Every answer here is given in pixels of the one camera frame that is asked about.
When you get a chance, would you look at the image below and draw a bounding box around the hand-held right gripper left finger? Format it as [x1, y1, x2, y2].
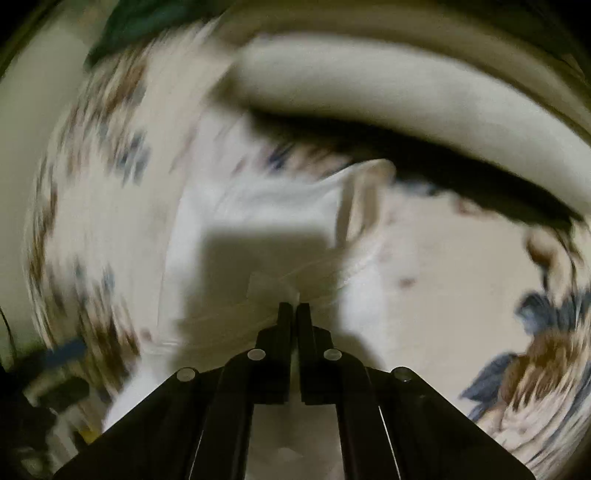
[53, 302, 293, 480]

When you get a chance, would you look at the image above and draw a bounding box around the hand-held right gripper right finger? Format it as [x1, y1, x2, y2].
[296, 303, 536, 480]

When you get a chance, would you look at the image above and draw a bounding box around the beige pillow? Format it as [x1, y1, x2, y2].
[222, 34, 591, 222]

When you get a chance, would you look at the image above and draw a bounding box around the dark green cloth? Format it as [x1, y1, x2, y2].
[85, 0, 222, 68]

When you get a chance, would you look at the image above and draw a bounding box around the white small garment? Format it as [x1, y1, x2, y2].
[102, 159, 398, 480]

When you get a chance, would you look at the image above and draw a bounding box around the floral printed bed sheet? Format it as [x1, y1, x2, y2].
[25, 18, 591, 480]

